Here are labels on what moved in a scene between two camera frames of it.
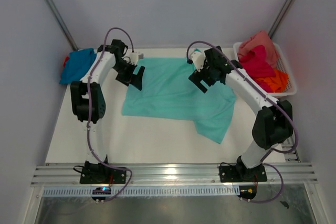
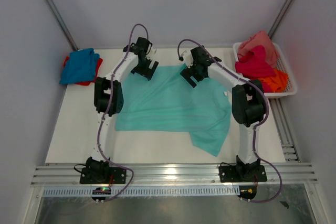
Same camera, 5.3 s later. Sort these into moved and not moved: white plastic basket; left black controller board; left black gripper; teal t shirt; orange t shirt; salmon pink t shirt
Moved: teal t shirt; left black gripper
Not moved: white plastic basket; left black controller board; orange t shirt; salmon pink t shirt
